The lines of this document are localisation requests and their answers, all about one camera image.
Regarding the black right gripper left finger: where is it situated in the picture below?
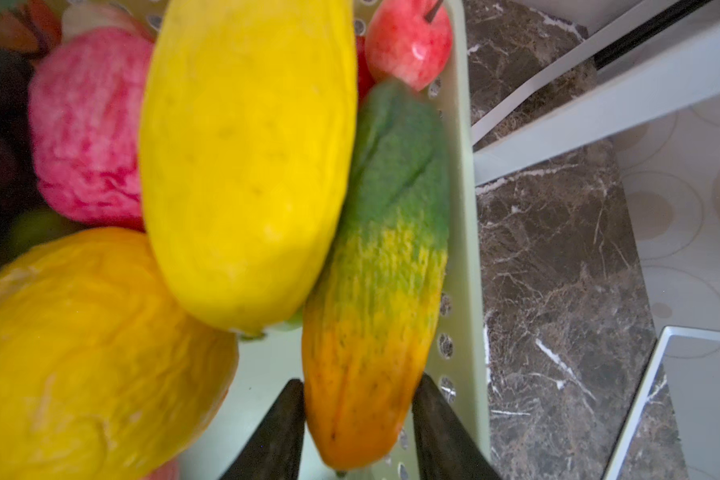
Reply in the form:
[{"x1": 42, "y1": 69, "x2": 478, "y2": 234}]
[{"x1": 221, "y1": 379, "x2": 306, "y2": 480}]

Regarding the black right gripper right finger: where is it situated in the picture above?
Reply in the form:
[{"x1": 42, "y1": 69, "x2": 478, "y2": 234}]
[{"x1": 412, "y1": 373, "x2": 501, "y2": 480}]

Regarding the orange mango fruit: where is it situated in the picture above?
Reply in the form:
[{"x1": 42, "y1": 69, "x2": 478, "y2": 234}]
[{"x1": 301, "y1": 79, "x2": 450, "y2": 471}]

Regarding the pale green plastic basket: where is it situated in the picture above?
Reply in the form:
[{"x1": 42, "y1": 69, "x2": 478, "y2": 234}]
[{"x1": 179, "y1": 1, "x2": 490, "y2": 479}]

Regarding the yellow orange citrus fruit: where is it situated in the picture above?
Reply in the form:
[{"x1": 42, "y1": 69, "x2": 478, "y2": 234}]
[{"x1": 0, "y1": 227, "x2": 239, "y2": 479}]

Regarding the yellow papaya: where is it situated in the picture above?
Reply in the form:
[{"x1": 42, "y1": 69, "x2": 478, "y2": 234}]
[{"x1": 138, "y1": 1, "x2": 358, "y2": 336}]

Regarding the dark grape bunch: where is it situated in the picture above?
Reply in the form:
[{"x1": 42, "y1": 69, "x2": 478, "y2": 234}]
[{"x1": 0, "y1": 48, "x2": 39, "y2": 265}]

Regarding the pink dragon fruit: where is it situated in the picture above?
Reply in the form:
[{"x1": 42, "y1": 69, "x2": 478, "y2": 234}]
[{"x1": 28, "y1": 27, "x2": 153, "y2": 230}]

